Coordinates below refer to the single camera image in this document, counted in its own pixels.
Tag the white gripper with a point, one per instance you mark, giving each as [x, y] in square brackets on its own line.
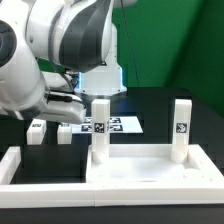
[64, 109]

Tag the white desk tabletop tray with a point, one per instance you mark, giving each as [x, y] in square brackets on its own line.
[151, 164]

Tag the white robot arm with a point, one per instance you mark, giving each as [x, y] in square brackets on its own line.
[75, 34]

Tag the fiducial marker sheet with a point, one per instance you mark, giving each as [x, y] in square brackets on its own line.
[123, 124]

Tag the white U-shaped obstacle frame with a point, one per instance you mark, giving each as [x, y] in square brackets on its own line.
[90, 194]

